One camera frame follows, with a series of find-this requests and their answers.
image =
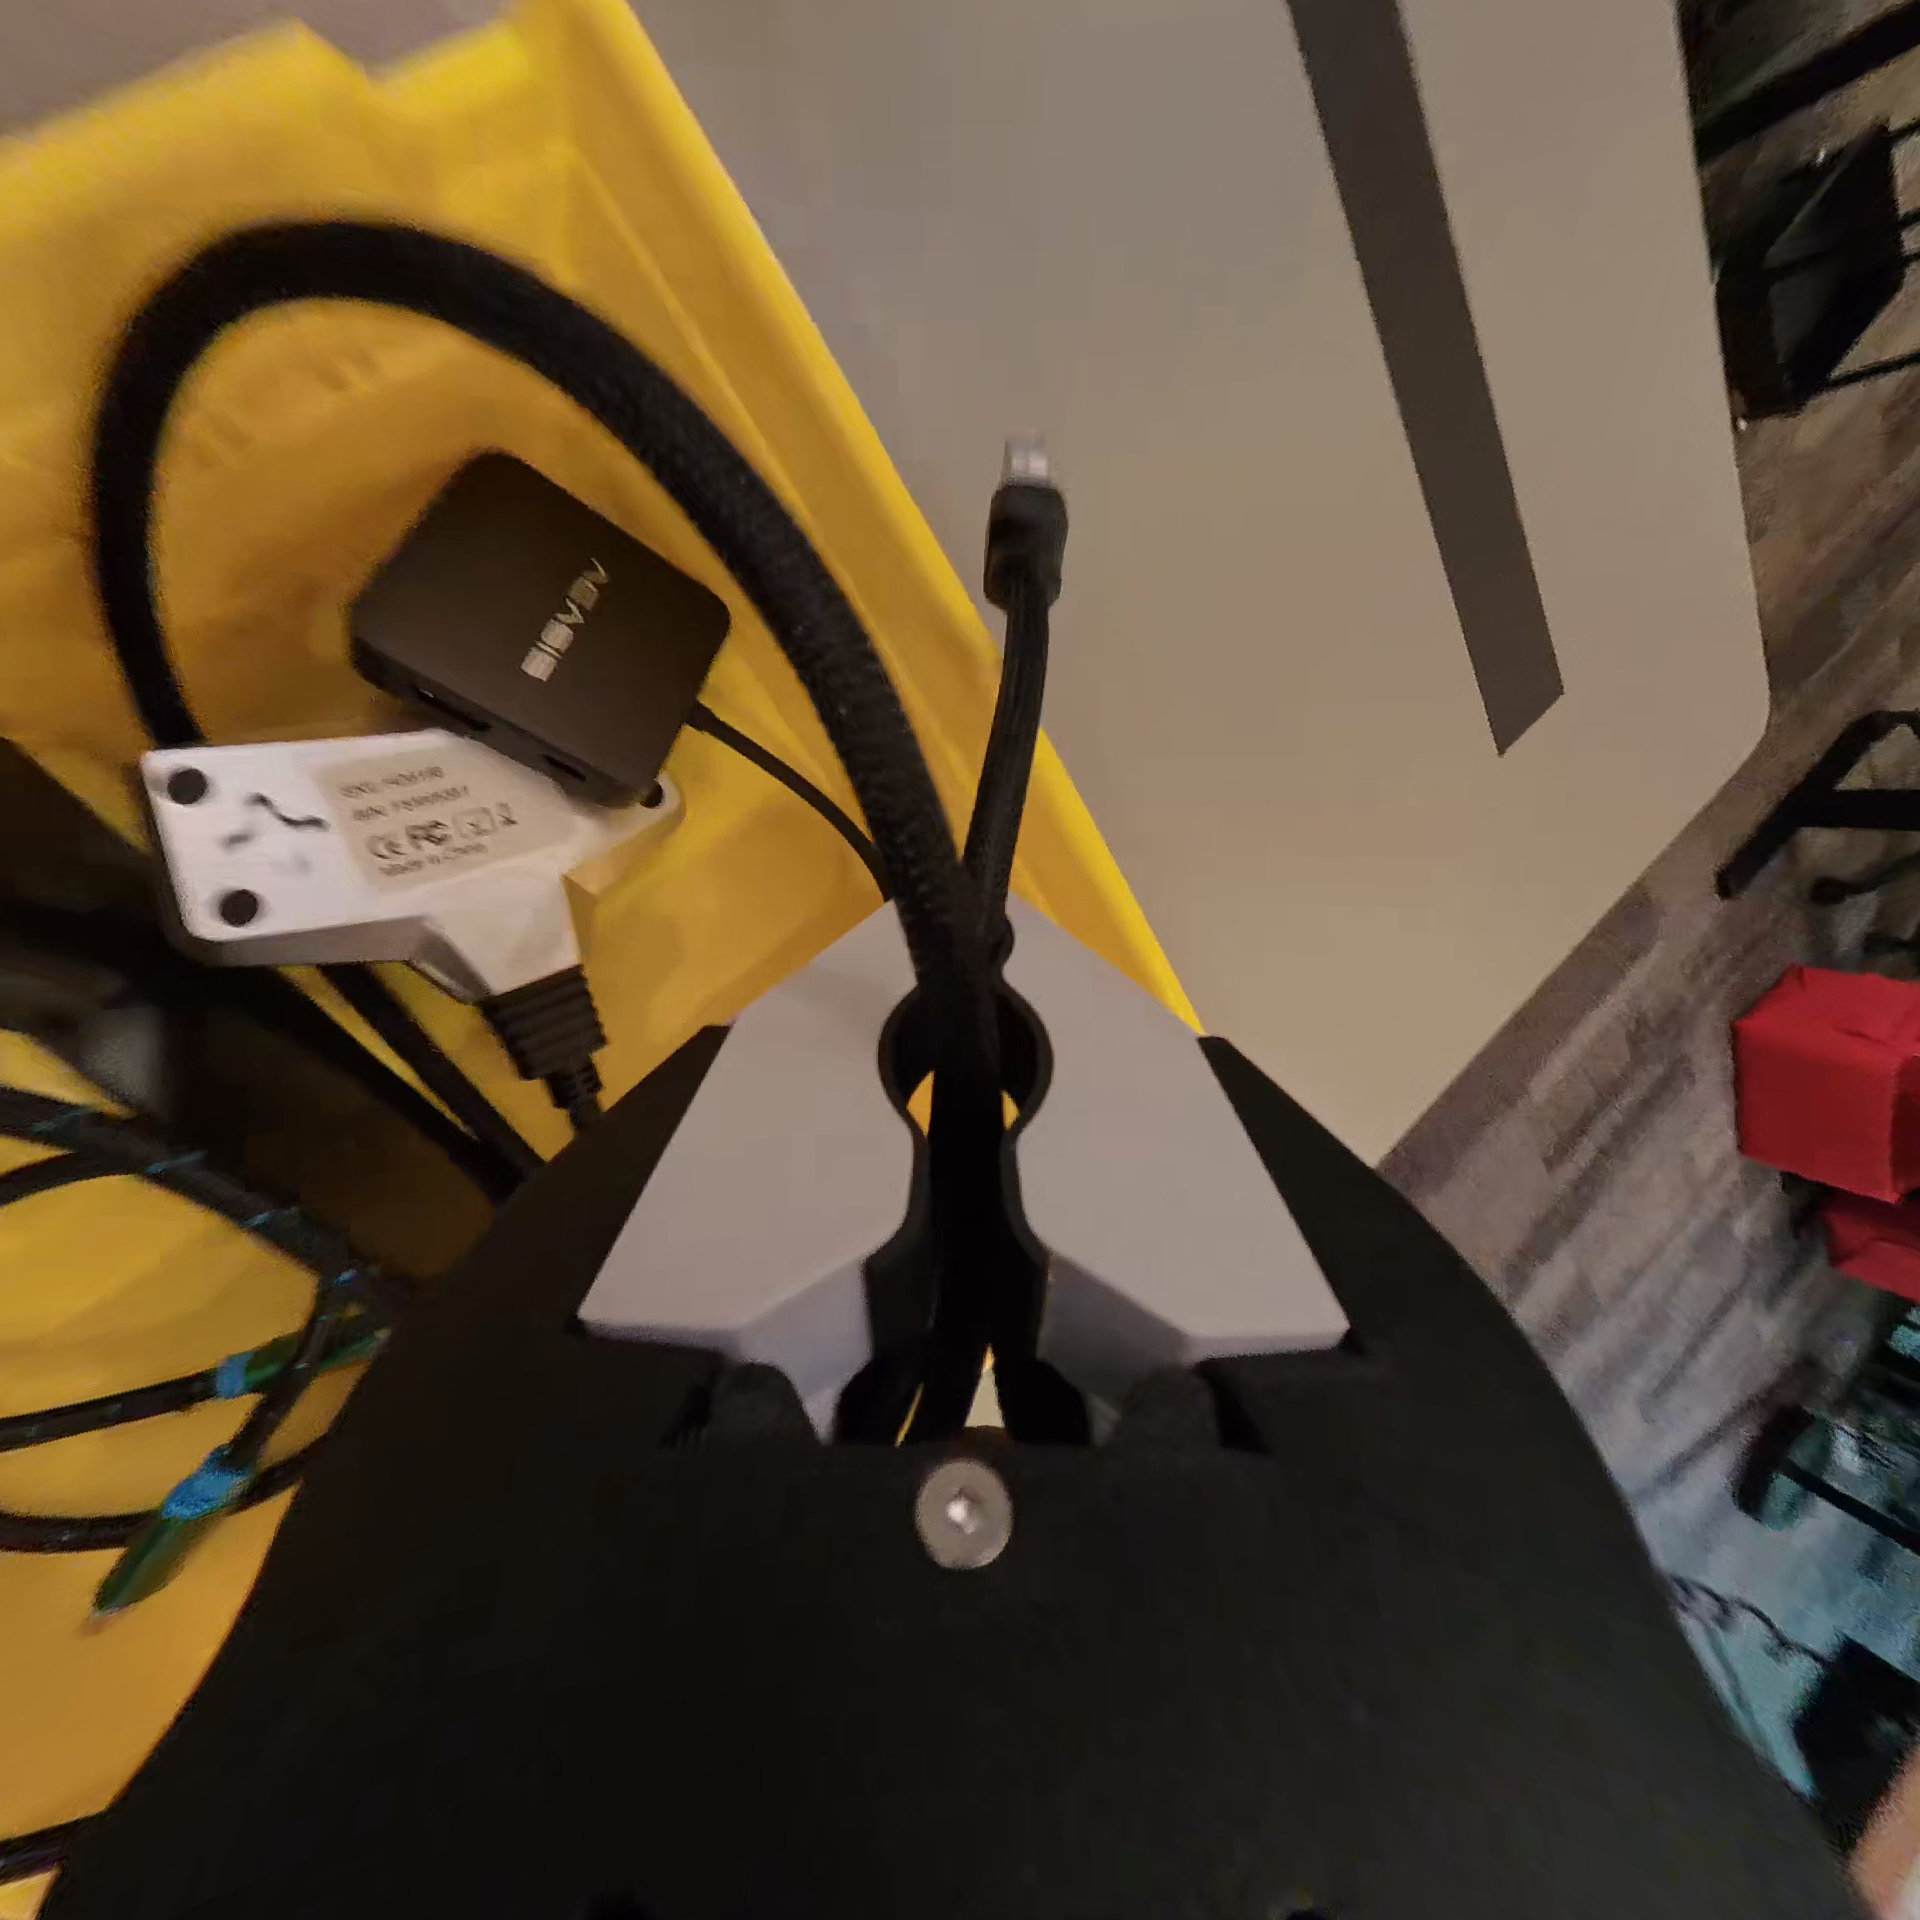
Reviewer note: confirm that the red floor bin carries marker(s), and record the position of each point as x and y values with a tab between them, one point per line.
1875	1247
1831	1082

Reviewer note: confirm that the black hdmi adapter box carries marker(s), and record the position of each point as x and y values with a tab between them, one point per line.
540	632

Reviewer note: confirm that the yellow plastic bin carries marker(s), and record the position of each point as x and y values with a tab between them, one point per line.
257	509

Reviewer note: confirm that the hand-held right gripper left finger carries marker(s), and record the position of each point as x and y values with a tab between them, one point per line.
738	1201

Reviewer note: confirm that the black metal desk frame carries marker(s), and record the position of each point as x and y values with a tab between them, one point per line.
1817	271

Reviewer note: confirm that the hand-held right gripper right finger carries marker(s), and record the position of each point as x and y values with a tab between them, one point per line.
1188	1201

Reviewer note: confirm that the white labelled adapter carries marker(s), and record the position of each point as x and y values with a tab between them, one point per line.
363	842

